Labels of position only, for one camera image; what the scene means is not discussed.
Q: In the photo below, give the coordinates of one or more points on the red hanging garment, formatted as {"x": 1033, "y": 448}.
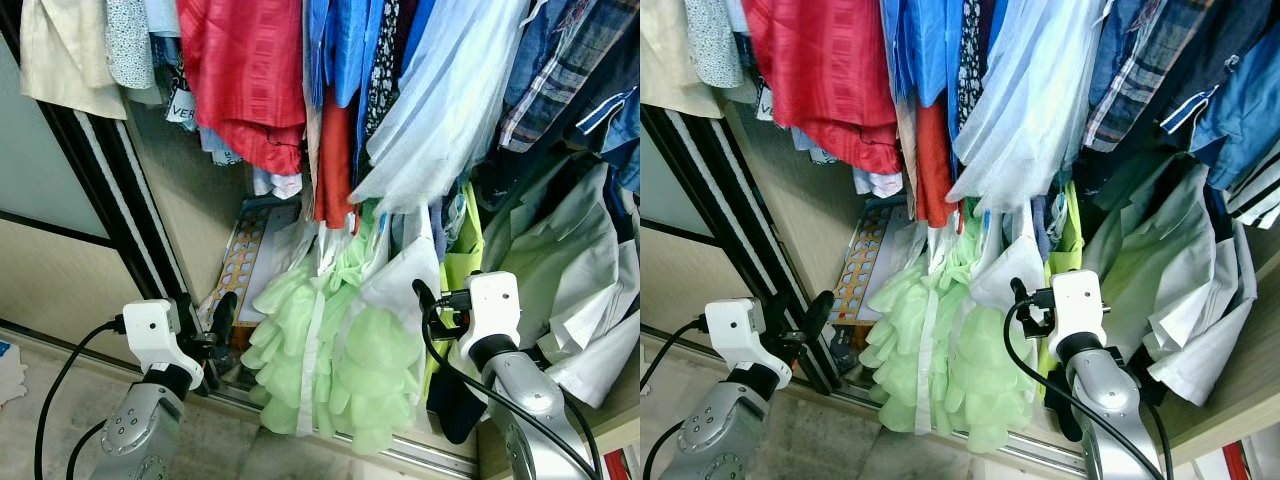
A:
{"x": 825, "y": 70}
{"x": 245, "y": 70}

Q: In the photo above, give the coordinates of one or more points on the black floral hanging garment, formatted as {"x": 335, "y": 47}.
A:
{"x": 970, "y": 65}
{"x": 382, "y": 70}

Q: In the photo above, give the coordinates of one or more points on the black-framed sliding wardrobe door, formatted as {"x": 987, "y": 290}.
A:
{"x": 690, "y": 290}
{"x": 60, "y": 270}

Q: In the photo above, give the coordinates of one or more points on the bright blue hanging garment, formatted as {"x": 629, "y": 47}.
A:
{"x": 925, "y": 50}
{"x": 345, "y": 50}

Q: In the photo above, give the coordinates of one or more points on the white paper sheet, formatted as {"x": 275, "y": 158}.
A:
{"x": 10, "y": 375}

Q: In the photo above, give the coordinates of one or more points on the white floral hanging garment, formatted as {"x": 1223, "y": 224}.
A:
{"x": 712, "y": 40}
{"x": 130, "y": 40}

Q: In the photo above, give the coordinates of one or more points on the navy garment with white stripe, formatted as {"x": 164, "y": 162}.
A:
{"x": 1220, "y": 70}
{"x": 610, "y": 100}

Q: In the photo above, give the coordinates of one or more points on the lime green bag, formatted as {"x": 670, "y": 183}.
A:
{"x": 462, "y": 265}
{"x": 1065, "y": 250}

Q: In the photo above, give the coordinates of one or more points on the game box with orange circles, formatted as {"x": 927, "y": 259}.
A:
{"x": 870, "y": 265}
{"x": 245, "y": 270}

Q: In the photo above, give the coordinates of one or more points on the blue plaid shirt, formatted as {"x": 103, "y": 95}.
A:
{"x": 560, "y": 70}
{"x": 1140, "y": 70}

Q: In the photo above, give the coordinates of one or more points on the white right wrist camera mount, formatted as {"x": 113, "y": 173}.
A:
{"x": 492, "y": 305}
{"x": 1078, "y": 303}

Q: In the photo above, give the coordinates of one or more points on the red and white package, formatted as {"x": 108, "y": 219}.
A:
{"x": 615, "y": 465}
{"x": 1237, "y": 462}

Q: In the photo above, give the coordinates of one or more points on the orange-red hanging garment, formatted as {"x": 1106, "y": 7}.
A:
{"x": 335, "y": 160}
{"x": 935, "y": 165}

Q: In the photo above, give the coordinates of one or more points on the beige hanging garment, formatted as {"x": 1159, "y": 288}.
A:
{"x": 670, "y": 50}
{"x": 70, "y": 50}

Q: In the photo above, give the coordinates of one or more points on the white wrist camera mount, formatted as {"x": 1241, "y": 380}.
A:
{"x": 1078, "y": 303}
{"x": 735, "y": 330}
{"x": 492, "y": 305}
{"x": 150, "y": 330}

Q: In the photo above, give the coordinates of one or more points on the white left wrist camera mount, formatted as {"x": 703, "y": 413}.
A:
{"x": 735, "y": 330}
{"x": 150, "y": 330}

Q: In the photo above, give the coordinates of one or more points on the pale white shirt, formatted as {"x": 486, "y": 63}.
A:
{"x": 1170, "y": 270}
{"x": 560, "y": 270}

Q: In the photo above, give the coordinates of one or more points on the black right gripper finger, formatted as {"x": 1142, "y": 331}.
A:
{"x": 426, "y": 296}
{"x": 1020, "y": 291}

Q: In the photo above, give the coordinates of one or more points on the black white striped garment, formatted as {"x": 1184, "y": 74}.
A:
{"x": 1255, "y": 200}

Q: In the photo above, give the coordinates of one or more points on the light green ruffled dress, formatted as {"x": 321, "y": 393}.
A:
{"x": 950, "y": 370}
{"x": 330, "y": 360}

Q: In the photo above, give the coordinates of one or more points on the blue denim shirt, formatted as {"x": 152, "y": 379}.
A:
{"x": 1245, "y": 120}
{"x": 625, "y": 150}

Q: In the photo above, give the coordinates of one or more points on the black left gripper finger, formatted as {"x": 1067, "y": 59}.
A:
{"x": 779, "y": 315}
{"x": 225, "y": 315}
{"x": 818, "y": 315}

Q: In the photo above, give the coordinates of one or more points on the white lace garment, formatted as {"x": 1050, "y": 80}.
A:
{"x": 885, "y": 183}
{"x": 278, "y": 183}

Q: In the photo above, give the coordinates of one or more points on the dark navy cloth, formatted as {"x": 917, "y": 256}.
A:
{"x": 455, "y": 405}
{"x": 1068, "y": 420}

